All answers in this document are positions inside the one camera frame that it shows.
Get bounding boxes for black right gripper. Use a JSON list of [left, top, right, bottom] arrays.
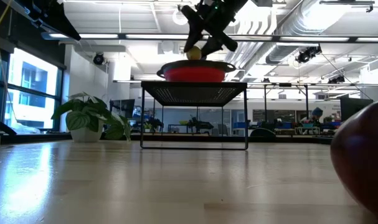
[[181, 4, 239, 59]]

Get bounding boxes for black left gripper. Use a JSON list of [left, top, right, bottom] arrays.
[[1, 0, 83, 42]]

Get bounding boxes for yellow lemon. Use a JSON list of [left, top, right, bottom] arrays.
[[186, 45, 203, 61]]

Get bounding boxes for red collapsible colander grey rim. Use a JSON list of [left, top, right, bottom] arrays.
[[156, 60, 237, 83]]

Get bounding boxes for black monitor on arm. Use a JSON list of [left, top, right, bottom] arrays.
[[109, 98, 136, 119]]

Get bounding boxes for black perforated metal shelf rack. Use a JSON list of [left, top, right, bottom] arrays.
[[139, 81, 249, 151]]

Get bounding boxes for long overhead light bar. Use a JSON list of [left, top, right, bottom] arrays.
[[40, 30, 378, 44]]

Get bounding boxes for green potted plant white pot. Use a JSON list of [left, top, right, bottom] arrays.
[[50, 91, 133, 144]]

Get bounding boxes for black ceiling track lights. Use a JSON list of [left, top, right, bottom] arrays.
[[296, 45, 323, 65]]

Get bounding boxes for person with cap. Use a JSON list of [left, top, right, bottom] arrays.
[[308, 106, 325, 125]]

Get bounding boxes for large black monitor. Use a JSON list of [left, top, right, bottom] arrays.
[[339, 98, 374, 123]]

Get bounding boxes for white ring ceiling lamp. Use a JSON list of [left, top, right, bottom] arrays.
[[172, 9, 190, 26]]

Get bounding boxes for silver ceiling duct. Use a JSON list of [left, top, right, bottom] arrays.
[[265, 0, 342, 65]]

